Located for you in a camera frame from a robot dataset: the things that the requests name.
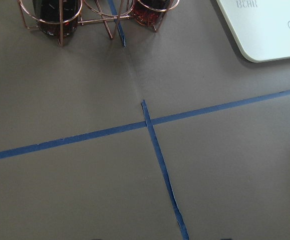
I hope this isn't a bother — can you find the tea bottle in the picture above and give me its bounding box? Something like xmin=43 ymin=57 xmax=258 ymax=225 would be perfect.
xmin=131 ymin=0 xmax=174 ymax=27
xmin=32 ymin=0 xmax=80 ymax=37

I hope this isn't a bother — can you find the tea bottle right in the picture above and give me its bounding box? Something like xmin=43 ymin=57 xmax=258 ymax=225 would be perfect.
xmin=131 ymin=0 xmax=174 ymax=27

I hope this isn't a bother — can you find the tea bottle left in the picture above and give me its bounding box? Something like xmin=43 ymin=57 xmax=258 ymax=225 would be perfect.
xmin=32 ymin=0 xmax=80 ymax=37

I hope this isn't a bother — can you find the cream bear tray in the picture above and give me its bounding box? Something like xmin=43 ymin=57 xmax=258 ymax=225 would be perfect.
xmin=217 ymin=0 xmax=290 ymax=63

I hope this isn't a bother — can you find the copper wire bottle rack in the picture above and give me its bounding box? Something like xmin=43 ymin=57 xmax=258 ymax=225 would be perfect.
xmin=17 ymin=0 xmax=180 ymax=46

